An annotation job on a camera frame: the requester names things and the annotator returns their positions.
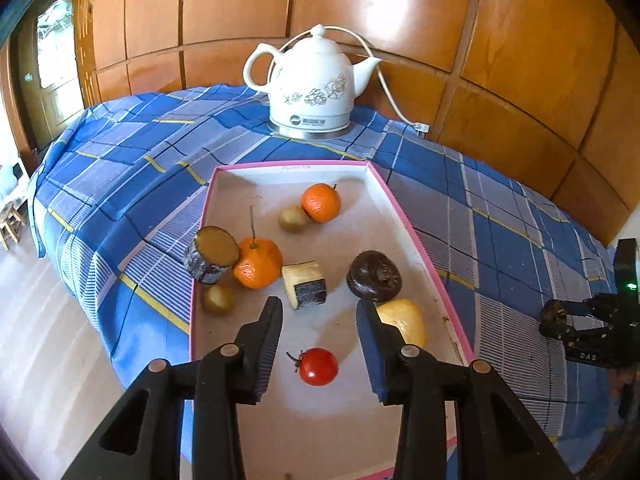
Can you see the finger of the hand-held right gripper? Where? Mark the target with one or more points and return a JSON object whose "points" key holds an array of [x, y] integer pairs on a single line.
{"points": [[590, 308], [580, 336]]}

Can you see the dark-skinned yellow-faced cut piece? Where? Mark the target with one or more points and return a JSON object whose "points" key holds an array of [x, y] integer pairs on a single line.
{"points": [[212, 250]]}

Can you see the blue plaid cloth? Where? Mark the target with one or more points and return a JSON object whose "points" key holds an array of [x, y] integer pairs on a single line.
{"points": [[130, 170]]}

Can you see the wooden door with glass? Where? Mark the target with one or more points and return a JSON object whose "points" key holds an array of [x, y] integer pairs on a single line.
{"points": [[55, 50]]}

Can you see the white ceramic electric kettle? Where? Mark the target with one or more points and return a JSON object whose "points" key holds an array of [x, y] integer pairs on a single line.
{"points": [[305, 75]]}

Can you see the mandarin with long stem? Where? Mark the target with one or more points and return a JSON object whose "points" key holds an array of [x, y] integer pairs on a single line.
{"points": [[257, 265]]}

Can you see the white plastic object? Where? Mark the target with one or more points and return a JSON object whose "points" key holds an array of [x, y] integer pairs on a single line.
{"points": [[12, 172]]}

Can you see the orange with short stem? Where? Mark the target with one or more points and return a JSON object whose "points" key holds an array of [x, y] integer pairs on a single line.
{"points": [[320, 204]]}

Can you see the wooden panelled wardrobe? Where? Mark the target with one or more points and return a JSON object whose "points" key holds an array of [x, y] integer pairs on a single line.
{"points": [[400, 10]]}

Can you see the red tomato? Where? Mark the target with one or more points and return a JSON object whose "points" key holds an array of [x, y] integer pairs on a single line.
{"points": [[320, 366]]}

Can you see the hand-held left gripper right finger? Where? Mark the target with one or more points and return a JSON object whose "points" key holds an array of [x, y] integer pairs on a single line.
{"points": [[372, 355]]}

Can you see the pink-edged cardboard box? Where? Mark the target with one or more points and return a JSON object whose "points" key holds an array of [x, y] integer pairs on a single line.
{"points": [[260, 185]]}

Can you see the small green kiwi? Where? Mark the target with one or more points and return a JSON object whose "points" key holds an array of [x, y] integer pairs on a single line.
{"points": [[292, 219], [218, 300]]}

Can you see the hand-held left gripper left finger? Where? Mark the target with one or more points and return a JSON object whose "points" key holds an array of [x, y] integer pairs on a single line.
{"points": [[265, 350]]}

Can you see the wooden stool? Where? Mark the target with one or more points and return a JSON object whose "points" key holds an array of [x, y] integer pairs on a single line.
{"points": [[11, 217]]}

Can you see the white power plug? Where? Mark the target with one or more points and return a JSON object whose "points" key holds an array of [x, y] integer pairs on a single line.
{"points": [[422, 127]]}

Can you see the yellow pineapple chunk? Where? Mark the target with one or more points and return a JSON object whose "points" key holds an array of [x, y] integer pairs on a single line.
{"points": [[405, 322]]}

